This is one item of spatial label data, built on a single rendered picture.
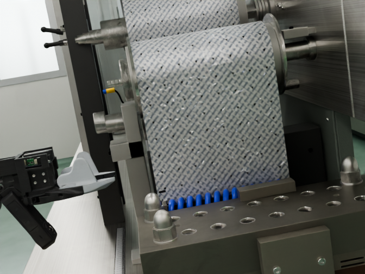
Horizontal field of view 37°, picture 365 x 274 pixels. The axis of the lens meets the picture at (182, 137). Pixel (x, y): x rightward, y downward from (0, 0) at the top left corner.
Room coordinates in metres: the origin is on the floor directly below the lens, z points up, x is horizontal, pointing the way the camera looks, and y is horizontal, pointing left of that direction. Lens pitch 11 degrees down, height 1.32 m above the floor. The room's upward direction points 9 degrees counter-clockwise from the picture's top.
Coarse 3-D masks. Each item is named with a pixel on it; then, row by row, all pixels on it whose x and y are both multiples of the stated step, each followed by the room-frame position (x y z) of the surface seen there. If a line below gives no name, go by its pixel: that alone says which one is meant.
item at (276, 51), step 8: (272, 32) 0.95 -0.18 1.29; (272, 40) 0.94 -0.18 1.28; (128, 56) 0.94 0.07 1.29; (280, 56) 0.93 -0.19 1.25; (128, 64) 0.92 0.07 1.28; (280, 64) 0.94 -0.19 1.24; (280, 72) 0.94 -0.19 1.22; (280, 80) 0.96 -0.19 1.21; (136, 96) 0.92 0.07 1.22; (136, 104) 0.93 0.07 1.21
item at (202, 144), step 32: (224, 96) 0.92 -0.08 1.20; (256, 96) 0.93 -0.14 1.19; (160, 128) 0.91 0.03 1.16; (192, 128) 0.92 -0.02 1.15; (224, 128) 0.92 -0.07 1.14; (256, 128) 0.93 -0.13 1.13; (160, 160) 0.91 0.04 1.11; (192, 160) 0.92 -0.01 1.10; (224, 160) 0.92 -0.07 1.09; (256, 160) 0.92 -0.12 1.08; (192, 192) 0.92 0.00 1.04
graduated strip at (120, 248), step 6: (120, 228) 1.20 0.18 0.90; (120, 234) 1.16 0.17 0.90; (120, 240) 1.12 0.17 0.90; (120, 246) 1.09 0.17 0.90; (120, 252) 1.05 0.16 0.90; (120, 258) 1.02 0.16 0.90; (114, 264) 1.00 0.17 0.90; (120, 264) 0.99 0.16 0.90; (114, 270) 0.97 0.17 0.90; (120, 270) 0.97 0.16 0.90
